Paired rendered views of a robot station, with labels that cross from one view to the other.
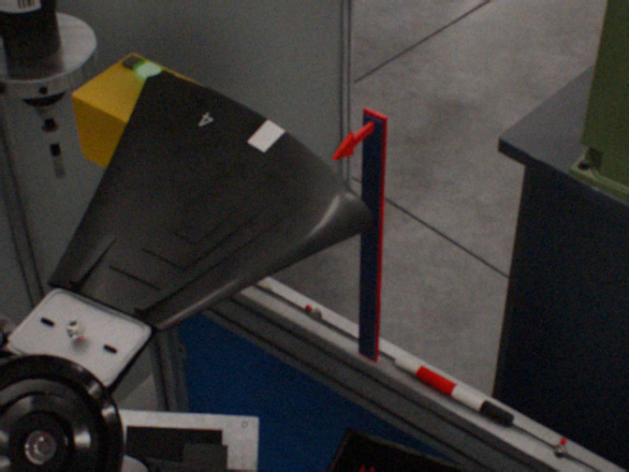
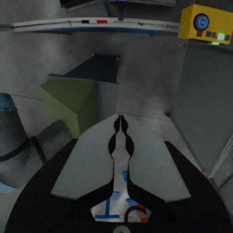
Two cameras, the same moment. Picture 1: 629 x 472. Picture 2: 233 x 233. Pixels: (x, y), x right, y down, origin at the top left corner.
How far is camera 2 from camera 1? 96 cm
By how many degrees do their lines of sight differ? 27
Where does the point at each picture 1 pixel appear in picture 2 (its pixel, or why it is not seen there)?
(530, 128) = (113, 91)
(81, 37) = not seen: outside the picture
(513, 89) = not seen: hidden behind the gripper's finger
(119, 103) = (221, 16)
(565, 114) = (108, 101)
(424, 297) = (149, 105)
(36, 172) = (226, 59)
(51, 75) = not seen: outside the picture
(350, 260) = (163, 106)
